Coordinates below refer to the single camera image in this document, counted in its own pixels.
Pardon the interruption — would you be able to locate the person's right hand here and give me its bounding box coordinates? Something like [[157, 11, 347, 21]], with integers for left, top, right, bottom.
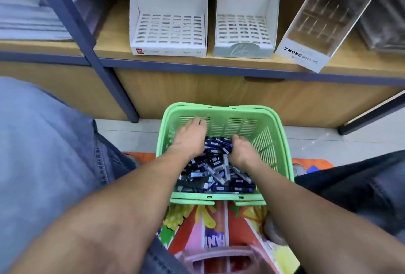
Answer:
[[228, 134, 262, 171]]

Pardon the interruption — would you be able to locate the person's left hand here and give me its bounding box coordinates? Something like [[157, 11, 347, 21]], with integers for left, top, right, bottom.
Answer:
[[170, 117, 208, 161]]

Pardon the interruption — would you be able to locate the green plastic basket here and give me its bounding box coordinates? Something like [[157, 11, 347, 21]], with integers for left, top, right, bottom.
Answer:
[[156, 101, 295, 206]]

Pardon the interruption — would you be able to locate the pile of lead cases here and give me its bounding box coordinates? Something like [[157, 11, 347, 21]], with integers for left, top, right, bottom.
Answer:
[[175, 136, 257, 194]]

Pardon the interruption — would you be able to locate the white display box red label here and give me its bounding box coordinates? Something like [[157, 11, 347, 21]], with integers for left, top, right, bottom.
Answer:
[[124, 0, 210, 58]]

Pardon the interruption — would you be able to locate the clear plastic display box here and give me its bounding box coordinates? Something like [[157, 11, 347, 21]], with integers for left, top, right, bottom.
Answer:
[[275, 0, 378, 73]]

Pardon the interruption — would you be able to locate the person's left forearm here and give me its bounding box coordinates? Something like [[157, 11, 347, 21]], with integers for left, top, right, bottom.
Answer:
[[6, 147, 191, 274]]

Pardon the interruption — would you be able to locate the person's right forearm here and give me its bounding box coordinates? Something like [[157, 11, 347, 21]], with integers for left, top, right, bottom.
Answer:
[[243, 160, 405, 274]]

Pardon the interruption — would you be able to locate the colourful printed mat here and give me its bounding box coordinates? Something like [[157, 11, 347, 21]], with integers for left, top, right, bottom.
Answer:
[[123, 152, 334, 274]]

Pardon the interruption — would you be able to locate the grey sneaker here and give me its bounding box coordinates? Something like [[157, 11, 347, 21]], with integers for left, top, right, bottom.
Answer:
[[262, 214, 287, 247]]

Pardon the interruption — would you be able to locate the pink plastic stool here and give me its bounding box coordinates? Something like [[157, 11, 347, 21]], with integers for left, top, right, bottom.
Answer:
[[180, 243, 260, 274]]

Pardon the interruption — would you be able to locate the stack of wrapped paper packs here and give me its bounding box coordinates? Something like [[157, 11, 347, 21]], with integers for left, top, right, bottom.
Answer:
[[0, 0, 105, 42]]

